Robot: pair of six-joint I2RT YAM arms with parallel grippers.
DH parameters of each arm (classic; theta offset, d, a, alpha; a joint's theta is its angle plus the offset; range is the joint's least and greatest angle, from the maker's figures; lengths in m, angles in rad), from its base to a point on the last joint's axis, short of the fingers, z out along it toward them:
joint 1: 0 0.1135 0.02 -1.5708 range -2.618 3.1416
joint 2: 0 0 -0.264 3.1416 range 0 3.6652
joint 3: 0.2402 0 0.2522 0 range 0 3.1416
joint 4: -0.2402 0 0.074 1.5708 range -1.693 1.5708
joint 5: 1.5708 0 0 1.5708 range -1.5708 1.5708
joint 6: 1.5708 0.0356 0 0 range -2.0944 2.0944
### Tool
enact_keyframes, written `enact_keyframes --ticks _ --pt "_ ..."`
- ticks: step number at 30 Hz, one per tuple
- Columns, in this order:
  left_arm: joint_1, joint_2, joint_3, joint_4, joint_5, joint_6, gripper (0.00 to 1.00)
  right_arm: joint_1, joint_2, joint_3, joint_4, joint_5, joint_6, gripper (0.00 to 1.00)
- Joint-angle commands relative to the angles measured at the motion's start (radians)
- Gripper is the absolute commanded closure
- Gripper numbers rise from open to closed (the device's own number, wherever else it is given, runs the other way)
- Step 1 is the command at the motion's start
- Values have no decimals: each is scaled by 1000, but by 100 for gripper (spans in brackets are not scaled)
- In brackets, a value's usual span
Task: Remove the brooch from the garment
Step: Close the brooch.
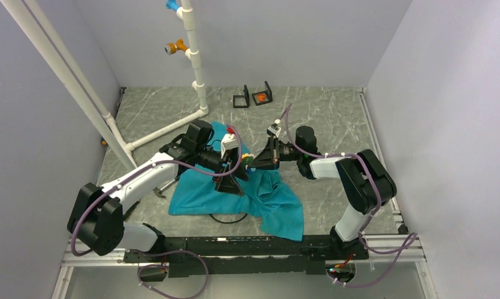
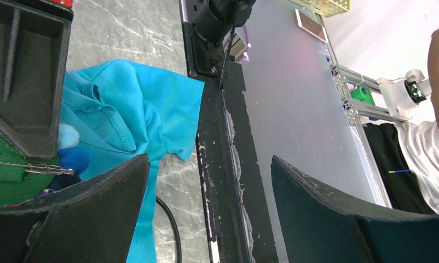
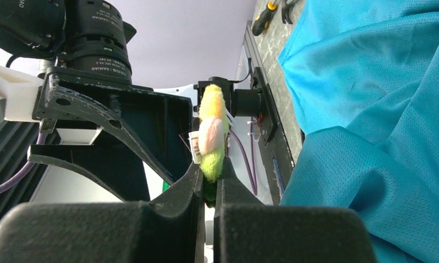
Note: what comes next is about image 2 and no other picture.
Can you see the person in white shirt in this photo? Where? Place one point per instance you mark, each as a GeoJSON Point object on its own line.
{"type": "Point", "coordinates": [407, 154]}

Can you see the smartphone on table edge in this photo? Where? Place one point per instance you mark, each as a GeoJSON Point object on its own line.
{"type": "Point", "coordinates": [311, 27]}

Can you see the yellow perforated box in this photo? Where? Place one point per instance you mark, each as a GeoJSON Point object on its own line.
{"type": "Point", "coordinates": [326, 8]}

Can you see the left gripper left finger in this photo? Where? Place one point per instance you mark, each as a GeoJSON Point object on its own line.
{"type": "Point", "coordinates": [91, 221]}

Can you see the white teleoperation handle device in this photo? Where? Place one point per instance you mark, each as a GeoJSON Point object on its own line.
{"type": "Point", "coordinates": [405, 94]}

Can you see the colourful flower plush patch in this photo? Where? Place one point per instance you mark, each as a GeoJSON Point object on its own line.
{"type": "Point", "coordinates": [21, 180]}

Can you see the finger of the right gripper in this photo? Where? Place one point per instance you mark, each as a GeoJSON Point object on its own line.
{"type": "Point", "coordinates": [34, 40]}

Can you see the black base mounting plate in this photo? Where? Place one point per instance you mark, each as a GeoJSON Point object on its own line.
{"type": "Point", "coordinates": [236, 212]}

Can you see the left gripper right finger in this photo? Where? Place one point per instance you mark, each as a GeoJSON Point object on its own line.
{"type": "Point", "coordinates": [320, 223]}

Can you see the aluminium frame outside cell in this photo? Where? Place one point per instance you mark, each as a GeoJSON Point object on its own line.
{"type": "Point", "coordinates": [344, 78]}

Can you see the teal t-shirt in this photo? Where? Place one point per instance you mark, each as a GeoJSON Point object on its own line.
{"type": "Point", "coordinates": [122, 109]}

